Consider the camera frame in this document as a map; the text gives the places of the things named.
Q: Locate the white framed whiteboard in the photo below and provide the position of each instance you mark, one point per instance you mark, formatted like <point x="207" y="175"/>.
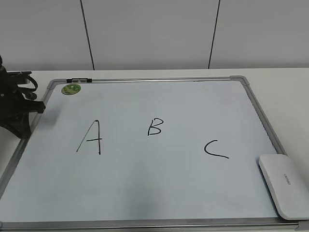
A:
<point x="173" y="154"/>

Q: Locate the white whiteboard eraser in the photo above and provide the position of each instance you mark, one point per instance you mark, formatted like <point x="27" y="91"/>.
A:
<point x="289" y="193"/>

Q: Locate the green round magnet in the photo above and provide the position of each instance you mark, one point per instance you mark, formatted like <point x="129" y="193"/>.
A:
<point x="71" y="89"/>

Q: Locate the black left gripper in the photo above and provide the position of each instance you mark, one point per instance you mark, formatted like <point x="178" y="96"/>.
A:
<point x="17" y="100"/>

